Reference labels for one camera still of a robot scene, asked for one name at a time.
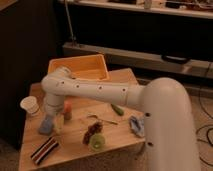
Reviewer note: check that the white paper cup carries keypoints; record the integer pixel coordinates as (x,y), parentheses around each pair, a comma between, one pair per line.
(30,105)

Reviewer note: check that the long low shelf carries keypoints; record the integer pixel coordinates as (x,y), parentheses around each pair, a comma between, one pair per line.
(140,60)

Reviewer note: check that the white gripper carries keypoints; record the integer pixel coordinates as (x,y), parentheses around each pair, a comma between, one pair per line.
(58,121)

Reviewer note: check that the metal spoon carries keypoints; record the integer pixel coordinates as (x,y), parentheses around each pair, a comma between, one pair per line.
(102,120)

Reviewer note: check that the blue grey crumpled cloth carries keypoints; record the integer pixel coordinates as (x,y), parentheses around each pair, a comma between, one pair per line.
(137,125)

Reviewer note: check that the metal stand pole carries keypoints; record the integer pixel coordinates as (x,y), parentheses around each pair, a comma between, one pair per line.
(72,36)

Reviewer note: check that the orange plastic bin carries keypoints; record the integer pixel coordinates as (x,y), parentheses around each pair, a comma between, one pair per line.
(87,67)

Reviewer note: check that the green round cup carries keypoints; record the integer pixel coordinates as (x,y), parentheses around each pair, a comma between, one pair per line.
(97,142)

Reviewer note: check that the wooden table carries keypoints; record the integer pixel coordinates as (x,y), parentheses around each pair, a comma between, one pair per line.
(116,131)

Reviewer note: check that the small orange bottle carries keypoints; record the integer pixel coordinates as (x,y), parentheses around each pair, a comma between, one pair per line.
(67,110)

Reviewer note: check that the striped brown white eraser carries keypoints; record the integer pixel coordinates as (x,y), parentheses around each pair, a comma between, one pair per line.
(46,148)

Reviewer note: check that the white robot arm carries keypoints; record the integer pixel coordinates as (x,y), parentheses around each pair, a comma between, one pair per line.
(169,125)

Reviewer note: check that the green chili pepper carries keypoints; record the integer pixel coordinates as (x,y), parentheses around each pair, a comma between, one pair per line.
(117,109)

